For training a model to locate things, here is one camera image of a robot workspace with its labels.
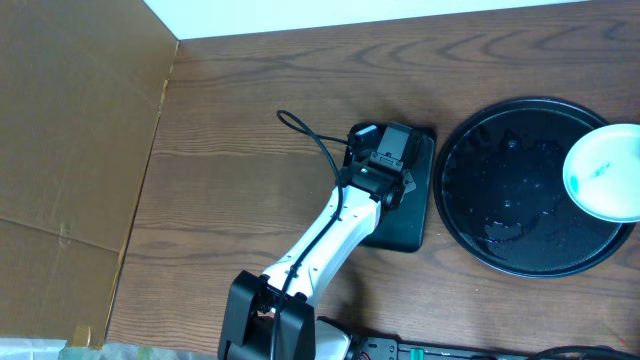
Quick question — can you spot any mint green plate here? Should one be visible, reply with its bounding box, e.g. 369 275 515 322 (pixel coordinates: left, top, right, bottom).
562 124 639 223

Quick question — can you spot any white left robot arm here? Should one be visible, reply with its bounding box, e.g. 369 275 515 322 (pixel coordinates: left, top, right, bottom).
218 152 432 359

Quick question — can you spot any black rectangular water tray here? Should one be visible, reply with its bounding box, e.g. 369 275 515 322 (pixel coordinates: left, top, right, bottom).
362 127 436 253

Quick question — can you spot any black round tray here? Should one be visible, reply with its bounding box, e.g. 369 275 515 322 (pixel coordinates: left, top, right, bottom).
433 97 634 278

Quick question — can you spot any brown cardboard panel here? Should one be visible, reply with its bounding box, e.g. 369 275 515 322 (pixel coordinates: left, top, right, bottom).
1 0 178 348

